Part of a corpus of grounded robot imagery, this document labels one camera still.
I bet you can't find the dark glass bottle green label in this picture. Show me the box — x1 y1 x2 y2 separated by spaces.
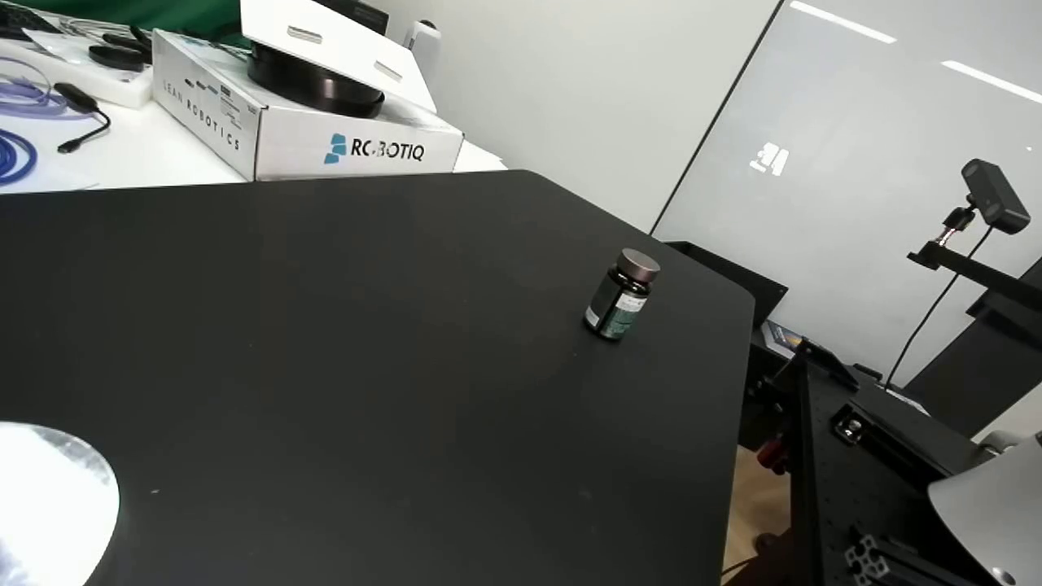
578 244 664 346

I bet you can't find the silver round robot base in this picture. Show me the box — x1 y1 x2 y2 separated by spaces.
0 421 122 586

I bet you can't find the white upright speaker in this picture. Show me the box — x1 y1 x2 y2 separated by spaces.
406 15 450 97

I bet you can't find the white Robotiq cardboard box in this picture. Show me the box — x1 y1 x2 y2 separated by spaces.
150 0 464 184

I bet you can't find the white table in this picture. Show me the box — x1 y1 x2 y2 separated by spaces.
0 26 509 197

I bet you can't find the small black device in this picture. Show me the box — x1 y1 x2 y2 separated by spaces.
86 26 156 75

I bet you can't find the green backdrop cloth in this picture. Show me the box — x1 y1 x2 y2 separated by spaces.
43 0 246 41

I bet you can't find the grey curved dome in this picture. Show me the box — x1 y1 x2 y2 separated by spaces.
925 430 1042 586

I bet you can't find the black aluminium frame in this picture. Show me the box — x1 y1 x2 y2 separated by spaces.
734 335 987 586

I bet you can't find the thin black camera cable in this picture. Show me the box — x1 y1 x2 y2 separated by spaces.
880 203 996 391

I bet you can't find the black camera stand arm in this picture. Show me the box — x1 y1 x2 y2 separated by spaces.
904 237 1042 319

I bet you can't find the black camera on stand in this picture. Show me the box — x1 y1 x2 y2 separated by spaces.
958 157 1033 237

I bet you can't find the black cable with plug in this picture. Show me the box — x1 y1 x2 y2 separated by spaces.
51 78 112 157

